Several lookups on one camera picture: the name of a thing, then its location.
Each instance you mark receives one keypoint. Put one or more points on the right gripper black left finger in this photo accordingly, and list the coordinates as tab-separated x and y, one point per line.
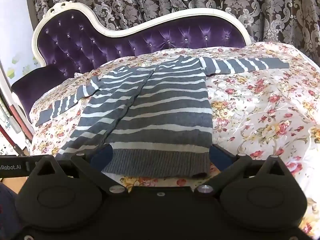
91	166

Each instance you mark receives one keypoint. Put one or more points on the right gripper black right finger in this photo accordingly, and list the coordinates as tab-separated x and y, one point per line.
230	166

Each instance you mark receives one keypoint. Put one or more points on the grey white striped cardigan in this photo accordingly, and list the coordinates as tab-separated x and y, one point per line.
157	119

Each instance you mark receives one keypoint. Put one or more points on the floral bedspread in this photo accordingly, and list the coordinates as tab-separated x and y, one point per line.
259	114

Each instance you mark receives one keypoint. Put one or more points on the purple tufted white-framed headboard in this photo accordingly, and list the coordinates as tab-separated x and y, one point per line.
70	39

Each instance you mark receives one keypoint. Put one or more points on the damask patterned curtain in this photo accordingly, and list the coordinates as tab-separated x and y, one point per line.
294	22

